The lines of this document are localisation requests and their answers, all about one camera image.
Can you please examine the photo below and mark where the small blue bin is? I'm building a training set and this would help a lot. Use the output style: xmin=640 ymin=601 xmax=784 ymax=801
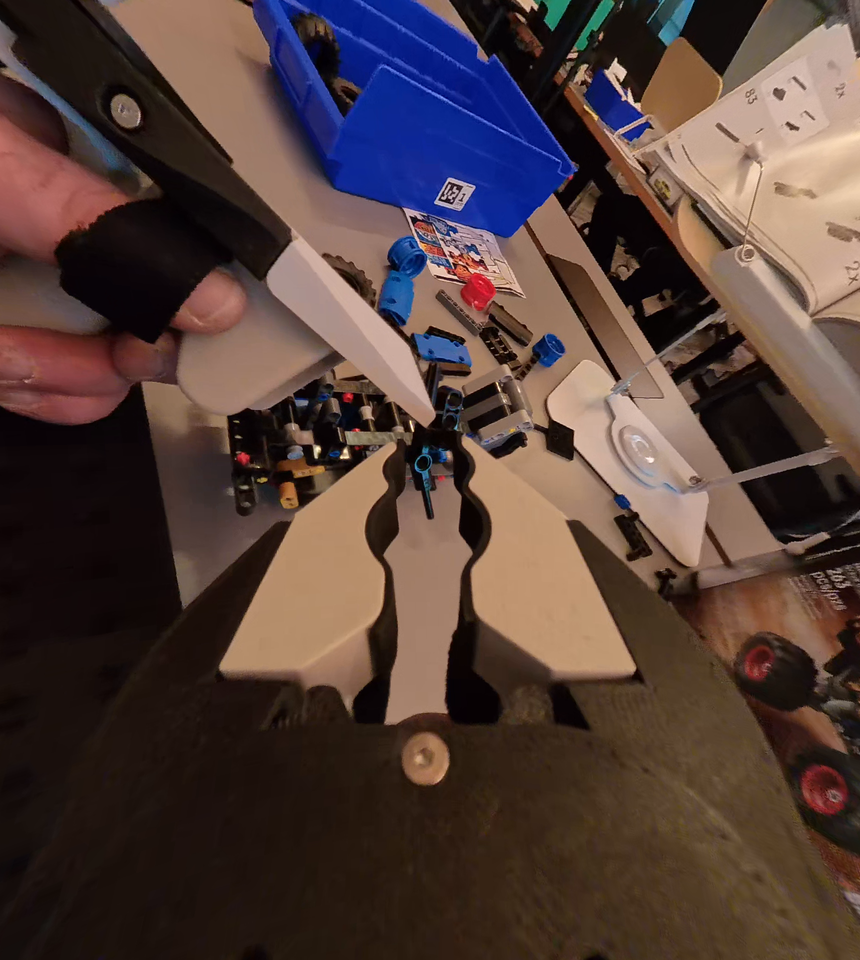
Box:
xmin=583 ymin=69 xmax=653 ymax=141

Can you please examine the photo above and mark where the toy truck chassis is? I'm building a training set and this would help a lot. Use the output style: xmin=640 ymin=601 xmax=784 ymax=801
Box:
xmin=227 ymin=366 xmax=536 ymax=519

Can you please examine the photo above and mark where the instruction booklet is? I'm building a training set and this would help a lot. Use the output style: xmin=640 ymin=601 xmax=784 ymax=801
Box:
xmin=636 ymin=22 xmax=860 ymax=399

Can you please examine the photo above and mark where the blue storage bin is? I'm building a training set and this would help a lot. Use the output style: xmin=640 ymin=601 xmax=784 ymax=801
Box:
xmin=253 ymin=0 xmax=577 ymax=239

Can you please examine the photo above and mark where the blue curved panel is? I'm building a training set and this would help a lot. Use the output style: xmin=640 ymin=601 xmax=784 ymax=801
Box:
xmin=377 ymin=270 xmax=418 ymax=326

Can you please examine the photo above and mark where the grey holed beam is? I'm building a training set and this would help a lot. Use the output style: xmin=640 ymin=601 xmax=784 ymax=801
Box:
xmin=436 ymin=289 xmax=485 ymax=336

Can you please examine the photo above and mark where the blue flat panel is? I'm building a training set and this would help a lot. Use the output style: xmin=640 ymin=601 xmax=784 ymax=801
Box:
xmin=411 ymin=332 xmax=470 ymax=370

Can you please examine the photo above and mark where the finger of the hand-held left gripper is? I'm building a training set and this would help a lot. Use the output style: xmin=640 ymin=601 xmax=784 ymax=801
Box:
xmin=265 ymin=236 xmax=438 ymax=429

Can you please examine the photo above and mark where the person's left hand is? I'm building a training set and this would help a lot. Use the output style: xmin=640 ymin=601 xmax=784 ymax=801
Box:
xmin=0 ymin=48 xmax=248 ymax=426

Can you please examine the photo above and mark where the printed sticker sheet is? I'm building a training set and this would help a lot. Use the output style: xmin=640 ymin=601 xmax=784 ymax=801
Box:
xmin=403 ymin=207 xmax=526 ymax=299

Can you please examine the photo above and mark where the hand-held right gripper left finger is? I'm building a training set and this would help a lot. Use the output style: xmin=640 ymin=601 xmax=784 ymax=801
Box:
xmin=218 ymin=441 xmax=407 ymax=725

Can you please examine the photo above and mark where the black grid plate on axle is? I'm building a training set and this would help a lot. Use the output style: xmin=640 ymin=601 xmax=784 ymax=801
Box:
xmin=531 ymin=422 xmax=577 ymax=461

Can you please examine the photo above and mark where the black L-shaped beam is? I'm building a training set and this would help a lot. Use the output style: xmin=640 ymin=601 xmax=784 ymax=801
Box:
xmin=613 ymin=510 xmax=654 ymax=562

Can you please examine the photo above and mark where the white book stand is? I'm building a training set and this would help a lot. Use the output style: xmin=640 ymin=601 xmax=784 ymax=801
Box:
xmin=547 ymin=30 xmax=860 ymax=569

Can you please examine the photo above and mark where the monster truck toy box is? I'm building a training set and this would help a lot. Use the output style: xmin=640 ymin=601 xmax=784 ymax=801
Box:
xmin=670 ymin=532 xmax=860 ymax=960

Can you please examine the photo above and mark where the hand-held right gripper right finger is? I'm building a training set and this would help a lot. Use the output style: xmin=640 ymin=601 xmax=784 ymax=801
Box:
xmin=458 ymin=435 xmax=638 ymax=708

